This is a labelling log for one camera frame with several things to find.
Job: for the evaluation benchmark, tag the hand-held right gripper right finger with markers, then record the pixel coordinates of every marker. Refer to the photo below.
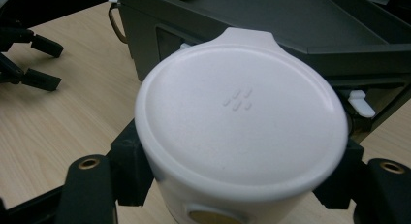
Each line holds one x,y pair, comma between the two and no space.
384,195

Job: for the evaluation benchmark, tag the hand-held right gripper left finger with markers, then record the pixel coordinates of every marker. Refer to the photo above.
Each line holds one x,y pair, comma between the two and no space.
87,191

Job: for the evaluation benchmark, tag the white tabbed-lid spice jar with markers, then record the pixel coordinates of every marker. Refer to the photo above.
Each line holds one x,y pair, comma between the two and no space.
239,120

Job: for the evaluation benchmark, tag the dark grey corner shelf rack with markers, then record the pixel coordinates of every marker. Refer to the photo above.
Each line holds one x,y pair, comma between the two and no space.
290,20

